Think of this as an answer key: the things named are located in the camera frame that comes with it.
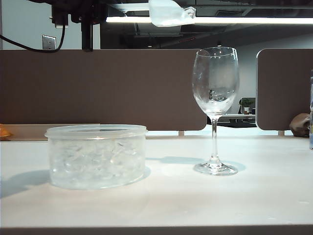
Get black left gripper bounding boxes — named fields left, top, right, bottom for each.
left=69, top=0, right=109, bottom=52

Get small portion clear ice cubes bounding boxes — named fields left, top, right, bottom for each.
left=153, top=6, right=197, bottom=26

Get heap of clear ice cubes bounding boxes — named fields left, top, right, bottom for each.
left=50, top=141, right=145, bottom=187

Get clear stemmed wine glass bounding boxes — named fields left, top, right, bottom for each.
left=192, top=47, right=240, bottom=176

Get wide brown desk partition panel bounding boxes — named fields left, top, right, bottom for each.
left=0, top=49, right=208, bottom=131

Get round clear plastic container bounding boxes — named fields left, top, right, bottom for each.
left=45, top=124, right=149, bottom=191

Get orange object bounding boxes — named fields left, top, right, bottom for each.
left=0, top=124, right=12, bottom=138

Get long white ceiling light strip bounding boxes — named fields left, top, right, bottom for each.
left=105, top=16, right=313, bottom=25

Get small green potted plant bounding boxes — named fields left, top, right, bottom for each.
left=239, top=97, right=255, bottom=115

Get white background desk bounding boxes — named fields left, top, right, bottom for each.
left=220, top=114, right=256, bottom=123

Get brown partition panel white edge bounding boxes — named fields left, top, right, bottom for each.
left=256, top=48, right=313, bottom=131

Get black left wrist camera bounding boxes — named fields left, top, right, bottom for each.
left=49, top=3, right=71, bottom=29

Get black cable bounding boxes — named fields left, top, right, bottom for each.
left=0, top=24, right=67, bottom=53

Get grey metal wall switch plate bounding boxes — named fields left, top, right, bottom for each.
left=42, top=34, right=57, bottom=50

